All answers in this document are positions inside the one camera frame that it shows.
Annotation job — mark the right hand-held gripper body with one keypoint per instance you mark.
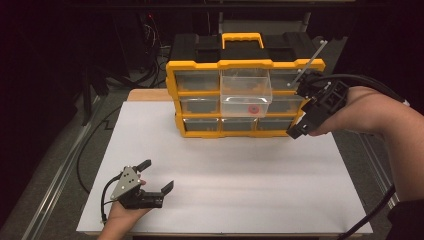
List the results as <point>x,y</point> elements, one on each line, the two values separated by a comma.
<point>325,100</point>

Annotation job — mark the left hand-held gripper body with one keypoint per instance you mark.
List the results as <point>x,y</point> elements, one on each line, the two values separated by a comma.
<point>128,183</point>

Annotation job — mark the red round disc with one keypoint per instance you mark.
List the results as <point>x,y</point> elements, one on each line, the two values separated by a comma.
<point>249,109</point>

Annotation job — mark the clear pulled-out drawer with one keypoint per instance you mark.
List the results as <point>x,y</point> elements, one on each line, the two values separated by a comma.
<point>245,83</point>

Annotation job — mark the yellow black organizer cabinet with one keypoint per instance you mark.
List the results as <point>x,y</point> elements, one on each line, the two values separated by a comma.
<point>200,64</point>

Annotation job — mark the person's left hand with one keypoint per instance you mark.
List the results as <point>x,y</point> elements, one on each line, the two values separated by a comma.
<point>123,215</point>

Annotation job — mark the person's right hand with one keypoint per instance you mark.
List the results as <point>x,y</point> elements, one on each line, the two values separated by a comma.
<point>360,110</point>

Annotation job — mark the white table board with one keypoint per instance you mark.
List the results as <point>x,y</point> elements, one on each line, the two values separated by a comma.
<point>233,183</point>

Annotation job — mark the black stand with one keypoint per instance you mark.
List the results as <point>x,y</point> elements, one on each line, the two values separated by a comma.
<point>90,90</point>

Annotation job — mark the set of clear closed drawers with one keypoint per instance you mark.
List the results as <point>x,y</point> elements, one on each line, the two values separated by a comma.
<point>196,81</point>

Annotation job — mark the person's black clothing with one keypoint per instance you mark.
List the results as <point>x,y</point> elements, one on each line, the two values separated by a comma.
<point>408,221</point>

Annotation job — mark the metal floor rail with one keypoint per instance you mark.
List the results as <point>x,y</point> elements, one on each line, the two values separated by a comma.
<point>56,180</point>
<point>380,166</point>

